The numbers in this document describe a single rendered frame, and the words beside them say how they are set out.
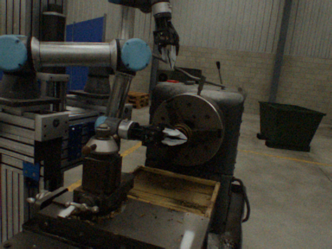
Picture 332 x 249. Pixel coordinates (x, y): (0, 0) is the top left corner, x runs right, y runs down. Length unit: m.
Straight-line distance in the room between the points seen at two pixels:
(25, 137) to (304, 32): 11.03
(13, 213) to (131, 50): 1.07
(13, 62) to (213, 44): 10.59
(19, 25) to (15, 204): 0.88
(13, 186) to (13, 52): 0.79
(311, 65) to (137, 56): 10.65
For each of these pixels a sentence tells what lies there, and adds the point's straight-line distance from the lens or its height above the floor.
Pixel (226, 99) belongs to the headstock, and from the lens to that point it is 1.27.
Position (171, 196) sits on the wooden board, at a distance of 1.00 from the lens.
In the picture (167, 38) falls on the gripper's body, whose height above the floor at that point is 1.45.
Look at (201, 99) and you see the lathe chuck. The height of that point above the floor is 1.22.
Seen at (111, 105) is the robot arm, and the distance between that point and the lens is 1.18.
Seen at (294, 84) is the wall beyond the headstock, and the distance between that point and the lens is 11.35.
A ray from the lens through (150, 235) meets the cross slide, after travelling 0.63.
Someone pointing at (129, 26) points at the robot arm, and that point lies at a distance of 1.58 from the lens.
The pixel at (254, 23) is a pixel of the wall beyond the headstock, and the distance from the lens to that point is 11.41.
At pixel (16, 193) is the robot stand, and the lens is 1.59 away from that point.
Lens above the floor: 1.32
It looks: 10 degrees down
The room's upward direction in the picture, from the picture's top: 6 degrees clockwise
